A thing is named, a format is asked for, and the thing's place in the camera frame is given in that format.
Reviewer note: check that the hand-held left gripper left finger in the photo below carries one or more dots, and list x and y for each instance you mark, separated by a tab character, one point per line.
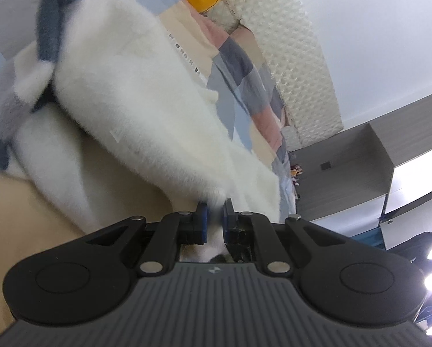
202	224

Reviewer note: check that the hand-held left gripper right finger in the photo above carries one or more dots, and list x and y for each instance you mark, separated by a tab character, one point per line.
227	220

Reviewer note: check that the white fluffy garment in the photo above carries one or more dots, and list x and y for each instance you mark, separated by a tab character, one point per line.
129	97

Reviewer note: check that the row of cosmetic bottles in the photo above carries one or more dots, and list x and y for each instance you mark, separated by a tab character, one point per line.
297	173

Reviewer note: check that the grey built-in cabinet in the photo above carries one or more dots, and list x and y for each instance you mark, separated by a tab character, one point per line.
346	173

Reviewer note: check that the pastel patchwork quilt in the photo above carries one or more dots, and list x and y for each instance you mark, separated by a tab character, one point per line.
237	65

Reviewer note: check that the cream quilted headboard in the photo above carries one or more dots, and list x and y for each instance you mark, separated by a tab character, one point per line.
295	43

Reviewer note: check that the dark wall switch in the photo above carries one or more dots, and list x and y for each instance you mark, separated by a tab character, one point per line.
325	166

